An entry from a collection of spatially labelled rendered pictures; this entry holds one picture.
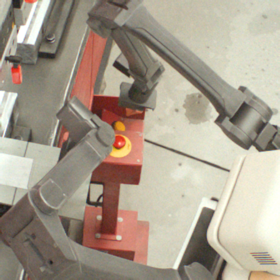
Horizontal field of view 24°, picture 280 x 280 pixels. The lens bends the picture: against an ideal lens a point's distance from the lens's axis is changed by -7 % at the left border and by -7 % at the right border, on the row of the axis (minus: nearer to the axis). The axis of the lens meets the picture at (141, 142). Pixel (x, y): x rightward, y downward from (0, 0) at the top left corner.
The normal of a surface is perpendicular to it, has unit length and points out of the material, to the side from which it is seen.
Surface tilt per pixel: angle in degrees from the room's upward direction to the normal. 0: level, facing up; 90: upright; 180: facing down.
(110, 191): 90
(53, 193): 49
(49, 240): 41
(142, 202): 0
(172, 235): 0
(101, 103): 90
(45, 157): 0
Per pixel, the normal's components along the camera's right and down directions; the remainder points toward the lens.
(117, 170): -0.06, 0.85
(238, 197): -0.58, -0.62
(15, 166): 0.07, -0.53
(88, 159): 0.73, -0.57
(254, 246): -0.36, 0.78
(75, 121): -0.18, 0.27
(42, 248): -0.42, -0.02
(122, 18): 0.31, 0.13
